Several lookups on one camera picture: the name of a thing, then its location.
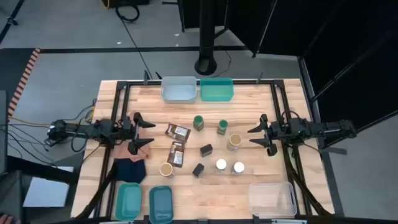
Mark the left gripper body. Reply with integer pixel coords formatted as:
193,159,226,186
119,116,140,147

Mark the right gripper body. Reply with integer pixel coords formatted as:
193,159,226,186
263,119,284,146

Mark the white lid bagel seasoning jar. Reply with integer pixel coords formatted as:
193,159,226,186
231,161,246,175
215,159,228,174

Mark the brown spice packet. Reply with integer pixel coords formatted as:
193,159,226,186
164,123,192,144
166,141,185,169

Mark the green label oregano jar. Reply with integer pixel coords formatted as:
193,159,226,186
192,114,205,132
216,119,229,136

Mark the white plastic bin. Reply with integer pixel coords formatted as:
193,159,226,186
160,76,198,105

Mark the teal plastic bin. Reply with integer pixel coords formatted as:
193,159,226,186
199,77,234,103

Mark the black pepper tin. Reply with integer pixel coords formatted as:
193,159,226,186
200,143,214,158
192,162,205,179

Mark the navy cloth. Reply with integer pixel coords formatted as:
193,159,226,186
115,157,147,184

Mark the light teal tray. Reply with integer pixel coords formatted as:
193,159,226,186
114,182,142,222

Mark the clear plastic bin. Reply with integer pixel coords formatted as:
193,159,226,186
248,181,298,218

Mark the dark teal tray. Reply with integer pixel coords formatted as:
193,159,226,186
149,185,174,224

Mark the white board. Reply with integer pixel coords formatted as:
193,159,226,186
23,166,75,208

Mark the black curtain partition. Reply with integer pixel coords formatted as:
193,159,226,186
178,0,398,147

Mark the black column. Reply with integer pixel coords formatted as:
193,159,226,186
194,0,218,76

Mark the orange black striped tape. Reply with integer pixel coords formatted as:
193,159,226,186
7,48,41,118

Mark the person's hand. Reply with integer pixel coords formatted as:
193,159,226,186
0,213,21,224

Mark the black floor cable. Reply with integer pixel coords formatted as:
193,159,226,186
114,4,154,80

